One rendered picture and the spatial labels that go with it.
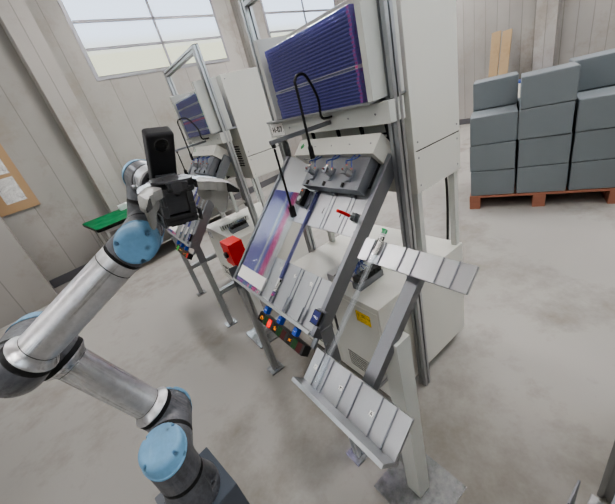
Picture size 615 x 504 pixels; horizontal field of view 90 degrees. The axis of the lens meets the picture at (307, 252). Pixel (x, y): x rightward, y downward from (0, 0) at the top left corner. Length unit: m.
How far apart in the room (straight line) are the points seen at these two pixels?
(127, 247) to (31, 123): 4.84
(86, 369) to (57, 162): 4.59
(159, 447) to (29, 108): 4.90
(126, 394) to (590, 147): 3.55
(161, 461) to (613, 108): 3.56
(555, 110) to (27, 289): 5.71
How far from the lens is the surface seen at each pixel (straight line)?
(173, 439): 0.99
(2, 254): 4.86
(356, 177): 1.17
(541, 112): 3.45
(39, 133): 5.43
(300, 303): 1.21
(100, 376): 0.99
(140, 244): 0.64
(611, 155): 3.63
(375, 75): 1.12
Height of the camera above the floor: 1.46
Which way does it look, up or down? 26 degrees down
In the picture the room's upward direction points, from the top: 16 degrees counter-clockwise
